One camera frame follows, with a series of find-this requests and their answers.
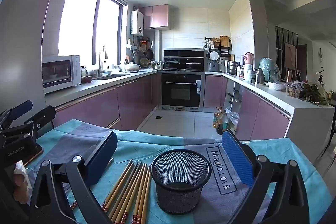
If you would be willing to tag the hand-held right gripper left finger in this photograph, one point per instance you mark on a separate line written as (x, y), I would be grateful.
(102, 158)

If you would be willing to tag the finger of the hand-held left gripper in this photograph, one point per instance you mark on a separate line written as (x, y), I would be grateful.
(21, 109)
(44, 115)

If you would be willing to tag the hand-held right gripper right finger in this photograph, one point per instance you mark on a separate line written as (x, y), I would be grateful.
(237, 158)

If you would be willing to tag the bundle of wooden chopsticks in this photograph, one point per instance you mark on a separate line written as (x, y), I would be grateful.
(131, 187)

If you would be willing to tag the black mesh holder cup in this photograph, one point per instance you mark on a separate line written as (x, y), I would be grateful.
(181, 197)

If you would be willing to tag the person's left hand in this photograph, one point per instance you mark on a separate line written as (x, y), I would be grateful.
(22, 187)

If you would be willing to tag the dark cooking oil bottle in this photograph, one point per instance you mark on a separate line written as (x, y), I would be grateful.
(223, 127)

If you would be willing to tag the clear plastic bag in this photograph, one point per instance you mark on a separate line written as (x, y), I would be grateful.
(234, 120)

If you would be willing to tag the white microwave oven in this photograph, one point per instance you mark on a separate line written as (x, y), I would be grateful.
(60, 74)

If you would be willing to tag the yellow cooking oil bottle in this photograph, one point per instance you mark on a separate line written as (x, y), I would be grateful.
(217, 119)

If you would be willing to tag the pink base cabinet row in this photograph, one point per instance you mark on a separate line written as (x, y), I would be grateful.
(105, 103)
(260, 113)

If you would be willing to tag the dark red bowl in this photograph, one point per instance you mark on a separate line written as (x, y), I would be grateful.
(86, 79)

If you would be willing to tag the teal and grey tablecloth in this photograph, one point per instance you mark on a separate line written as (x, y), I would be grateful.
(183, 142)

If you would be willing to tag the steel sink faucet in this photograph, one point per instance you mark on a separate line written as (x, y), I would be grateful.
(100, 65)

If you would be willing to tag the steel thermos bottle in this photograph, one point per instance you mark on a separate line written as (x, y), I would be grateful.
(260, 76)

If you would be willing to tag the clear plastic food box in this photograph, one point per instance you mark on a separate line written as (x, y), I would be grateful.
(293, 90)

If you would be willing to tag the black built-in oven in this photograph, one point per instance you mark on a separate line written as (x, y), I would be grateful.
(181, 90)

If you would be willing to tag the stainless steel pot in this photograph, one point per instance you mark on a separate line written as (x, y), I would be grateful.
(232, 67)

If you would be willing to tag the pale green kitchen appliance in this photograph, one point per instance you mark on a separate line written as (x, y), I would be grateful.
(269, 69)

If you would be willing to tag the white casserole dish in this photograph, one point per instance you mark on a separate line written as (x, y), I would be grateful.
(131, 67)

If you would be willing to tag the green leafy plant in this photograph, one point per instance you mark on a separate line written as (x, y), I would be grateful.
(313, 94)

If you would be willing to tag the pink electric kettle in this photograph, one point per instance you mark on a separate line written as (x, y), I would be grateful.
(248, 58)

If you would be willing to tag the grey rice cooker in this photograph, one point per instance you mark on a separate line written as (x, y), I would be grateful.
(214, 60)

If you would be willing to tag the large kitchen window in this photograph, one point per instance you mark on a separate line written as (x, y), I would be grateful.
(84, 22)

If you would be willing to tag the dark dining chair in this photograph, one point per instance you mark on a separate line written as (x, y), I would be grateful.
(331, 119)

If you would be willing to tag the black pot with lid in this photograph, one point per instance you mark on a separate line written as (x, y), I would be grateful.
(173, 64)
(193, 65)

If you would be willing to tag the hanging black frying pan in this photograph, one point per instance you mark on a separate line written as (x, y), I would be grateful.
(149, 54)

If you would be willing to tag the wooden cutting board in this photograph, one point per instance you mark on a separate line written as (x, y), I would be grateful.
(225, 42)

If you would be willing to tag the black range hood panel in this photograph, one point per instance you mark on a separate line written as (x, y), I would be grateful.
(183, 53)

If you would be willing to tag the framed wall picture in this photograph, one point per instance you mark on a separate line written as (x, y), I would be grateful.
(290, 56)

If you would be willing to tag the white wall water heater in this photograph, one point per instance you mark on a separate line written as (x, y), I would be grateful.
(137, 22)

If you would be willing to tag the pink wall cabinet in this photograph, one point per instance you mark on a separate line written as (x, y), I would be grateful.
(157, 16)

